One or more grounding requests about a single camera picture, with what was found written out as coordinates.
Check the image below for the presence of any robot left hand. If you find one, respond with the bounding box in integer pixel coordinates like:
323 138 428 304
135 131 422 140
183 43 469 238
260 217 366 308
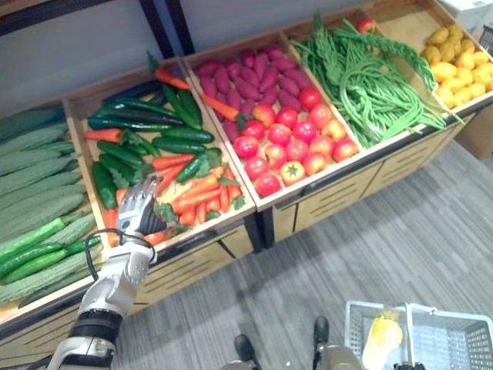
115 176 179 238

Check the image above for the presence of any grey plastic shopping basket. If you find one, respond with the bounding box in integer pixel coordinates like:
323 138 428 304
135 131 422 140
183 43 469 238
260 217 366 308
344 300 493 370

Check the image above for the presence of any yellow white cabbage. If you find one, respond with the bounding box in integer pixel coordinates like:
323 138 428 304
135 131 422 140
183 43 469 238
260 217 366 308
361 314 404 368

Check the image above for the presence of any dark green cucumber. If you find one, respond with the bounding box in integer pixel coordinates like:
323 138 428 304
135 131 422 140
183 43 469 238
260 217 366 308
88 107 186 128
136 136 161 157
176 153 209 184
96 140 146 167
161 126 216 144
87 117 173 133
99 153 136 184
103 96 180 119
161 82 203 130
91 160 119 210
102 80 163 107
152 135 207 155
176 89 204 128

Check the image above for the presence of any bright green cucumber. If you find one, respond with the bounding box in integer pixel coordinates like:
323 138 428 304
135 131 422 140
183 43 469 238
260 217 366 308
0 242 65 278
0 248 70 286
65 235 102 255
0 217 69 265

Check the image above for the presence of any pale green bitter melon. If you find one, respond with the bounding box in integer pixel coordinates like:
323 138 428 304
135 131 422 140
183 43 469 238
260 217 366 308
0 156 77 196
0 193 86 244
38 211 97 247
0 250 103 305
0 171 84 209
0 183 88 223
0 149 62 177
0 125 70 157
18 265 105 308
34 140 76 156

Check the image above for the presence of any wooden display stand slotted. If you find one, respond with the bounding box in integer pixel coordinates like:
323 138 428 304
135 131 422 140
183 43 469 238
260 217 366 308
261 103 477 244
0 221 256 369

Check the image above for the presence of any robot right foot dark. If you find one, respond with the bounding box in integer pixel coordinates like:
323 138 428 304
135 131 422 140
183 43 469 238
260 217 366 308
312 315 330 350

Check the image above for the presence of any robot foot dark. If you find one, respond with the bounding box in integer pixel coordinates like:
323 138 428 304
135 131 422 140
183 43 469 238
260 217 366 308
312 315 330 350
233 334 258 365

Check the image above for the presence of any wooden crate with cucumbers carrots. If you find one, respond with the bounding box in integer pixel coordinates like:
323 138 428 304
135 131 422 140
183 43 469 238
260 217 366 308
63 57 257 257

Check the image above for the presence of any black stand leg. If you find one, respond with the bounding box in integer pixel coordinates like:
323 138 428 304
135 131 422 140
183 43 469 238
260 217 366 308
243 210 275 254

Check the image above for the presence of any red tomato with green stem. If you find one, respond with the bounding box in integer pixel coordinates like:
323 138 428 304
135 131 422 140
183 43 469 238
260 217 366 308
280 160 306 187

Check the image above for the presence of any wooden crate with bitter melons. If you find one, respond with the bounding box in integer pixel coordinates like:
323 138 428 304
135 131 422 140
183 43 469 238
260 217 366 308
0 98 107 325

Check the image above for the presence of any robot left foot dark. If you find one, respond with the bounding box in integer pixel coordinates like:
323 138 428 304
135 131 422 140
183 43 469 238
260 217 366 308
233 334 258 365

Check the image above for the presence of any robot left leg silver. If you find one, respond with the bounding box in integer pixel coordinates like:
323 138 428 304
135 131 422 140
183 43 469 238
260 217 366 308
219 360 260 370

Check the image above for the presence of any wooden crate with tomatoes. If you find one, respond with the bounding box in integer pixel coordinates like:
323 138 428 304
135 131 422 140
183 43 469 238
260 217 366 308
180 30 363 212

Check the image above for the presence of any bunch of leafy green stalks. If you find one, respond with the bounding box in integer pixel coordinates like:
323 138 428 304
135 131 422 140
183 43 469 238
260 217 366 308
290 13 350 102

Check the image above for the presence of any wooden crate with green beans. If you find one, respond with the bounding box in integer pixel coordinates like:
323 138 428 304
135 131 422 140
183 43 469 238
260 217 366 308
283 0 467 152

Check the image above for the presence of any bundle of long green beans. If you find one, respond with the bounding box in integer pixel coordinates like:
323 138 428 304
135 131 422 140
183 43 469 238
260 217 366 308
337 38 466 150

